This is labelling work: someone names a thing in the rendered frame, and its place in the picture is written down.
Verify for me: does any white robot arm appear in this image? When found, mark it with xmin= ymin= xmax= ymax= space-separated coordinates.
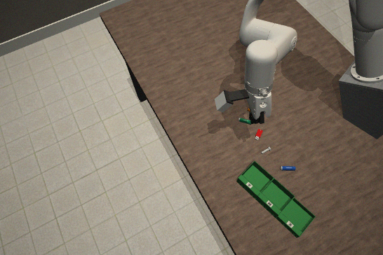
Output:
xmin=215 ymin=0 xmax=383 ymax=112

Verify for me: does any red usb stick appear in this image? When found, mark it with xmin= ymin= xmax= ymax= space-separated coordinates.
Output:
xmin=255 ymin=129 xmax=263 ymax=140

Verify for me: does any green bin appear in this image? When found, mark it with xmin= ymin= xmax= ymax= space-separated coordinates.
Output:
xmin=236 ymin=161 xmax=314 ymax=238

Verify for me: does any green aa battery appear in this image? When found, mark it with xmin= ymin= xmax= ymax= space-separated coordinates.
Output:
xmin=238 ymin=118 xmax=251 ymax=125

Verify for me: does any blue battery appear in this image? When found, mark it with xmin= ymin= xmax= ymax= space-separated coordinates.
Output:
xmin=281 ymin=166 xmax=296 ymax=171

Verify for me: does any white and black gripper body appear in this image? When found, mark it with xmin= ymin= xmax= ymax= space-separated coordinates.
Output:
xmin=245 ymin=88 xmax=271 ymax=120

